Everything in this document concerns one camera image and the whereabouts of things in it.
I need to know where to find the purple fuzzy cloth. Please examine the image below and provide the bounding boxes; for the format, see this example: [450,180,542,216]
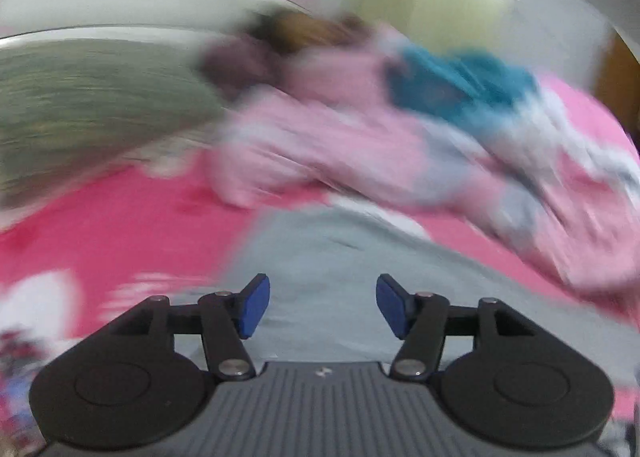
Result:
[200,34,281,92]

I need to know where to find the grey drawstring pants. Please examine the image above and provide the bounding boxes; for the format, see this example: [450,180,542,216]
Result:
[220,202,640,388]

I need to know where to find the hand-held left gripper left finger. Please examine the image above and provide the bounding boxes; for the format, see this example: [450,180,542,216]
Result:
[107,273,272,382]

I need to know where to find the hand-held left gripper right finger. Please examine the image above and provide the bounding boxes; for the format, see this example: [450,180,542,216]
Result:
[376,273,538,382]

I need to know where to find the brown and black plush toy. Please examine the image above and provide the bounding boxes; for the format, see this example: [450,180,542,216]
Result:
[250,9,371,58]

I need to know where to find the green floral pillow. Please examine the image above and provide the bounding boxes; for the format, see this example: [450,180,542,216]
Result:
[0,39,226,208]

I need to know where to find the pink floral blanket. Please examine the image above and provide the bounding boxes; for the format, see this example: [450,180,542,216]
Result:
[0,157,640,457]

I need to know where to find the pink patterned quilt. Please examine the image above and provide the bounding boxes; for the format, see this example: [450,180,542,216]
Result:
[207,27,640,295]

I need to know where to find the teal patterned cloth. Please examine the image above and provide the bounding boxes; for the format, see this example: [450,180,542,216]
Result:
[387,47,538,132]

